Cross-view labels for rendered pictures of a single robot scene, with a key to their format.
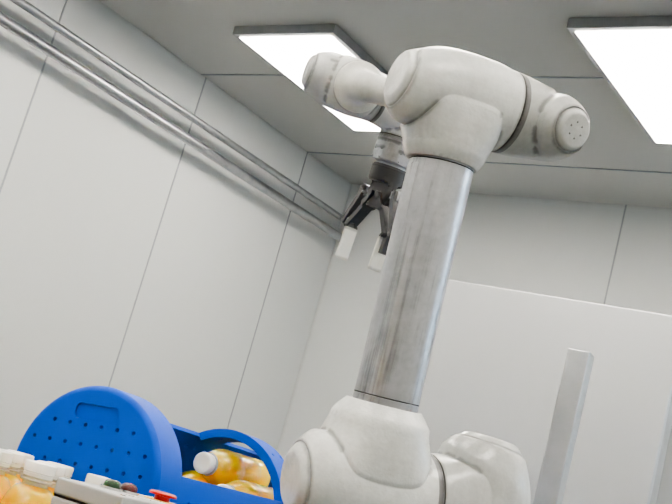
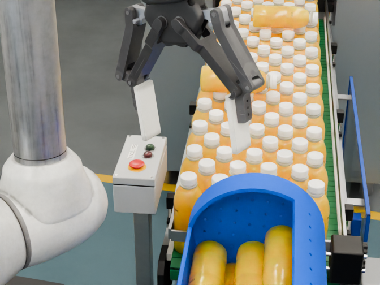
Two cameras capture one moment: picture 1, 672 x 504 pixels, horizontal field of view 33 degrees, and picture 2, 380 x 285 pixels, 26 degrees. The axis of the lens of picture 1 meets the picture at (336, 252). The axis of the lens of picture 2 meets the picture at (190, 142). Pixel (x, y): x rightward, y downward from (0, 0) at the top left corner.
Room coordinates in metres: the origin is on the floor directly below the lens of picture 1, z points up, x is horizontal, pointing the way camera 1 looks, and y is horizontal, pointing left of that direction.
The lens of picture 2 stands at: (3.04, -0.37, 2.13)
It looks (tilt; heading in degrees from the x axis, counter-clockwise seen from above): 30 degrees down; 158
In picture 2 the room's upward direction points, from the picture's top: straight up
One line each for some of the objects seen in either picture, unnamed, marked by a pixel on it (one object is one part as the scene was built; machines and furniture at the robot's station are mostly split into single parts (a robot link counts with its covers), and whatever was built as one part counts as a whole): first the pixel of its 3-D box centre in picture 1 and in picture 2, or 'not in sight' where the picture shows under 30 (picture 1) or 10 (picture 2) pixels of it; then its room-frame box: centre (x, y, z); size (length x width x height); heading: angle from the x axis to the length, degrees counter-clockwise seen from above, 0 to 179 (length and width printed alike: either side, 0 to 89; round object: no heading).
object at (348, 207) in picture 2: not in sight; (347, 220); (1.65, 0.61, 0.94); 0.03 x 0.02 x 0.08; 151
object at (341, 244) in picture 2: not in sight; (343, 261); (1.80, 0.51, 0.95); 0.10 x 0.07 x 0.10; 61
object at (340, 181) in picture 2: not in sight; (332, 91); (1.06, 0.91, 0.96); 1.60 x 0.01 x 0.03; 151
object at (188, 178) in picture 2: (98, 484); (188, 179); (1.56, 0.22, 1.10); 0.04 x 0.04 x 0.02
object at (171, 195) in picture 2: not in sight; (171, 208); (1.44, 0.22, 0.94); 0.03 x 0.02 x 0.08; 151
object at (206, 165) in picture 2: (49, 472); (207, 166); (1.52, 0.29, 1.10); 0.04 x 0.04 x 0.02
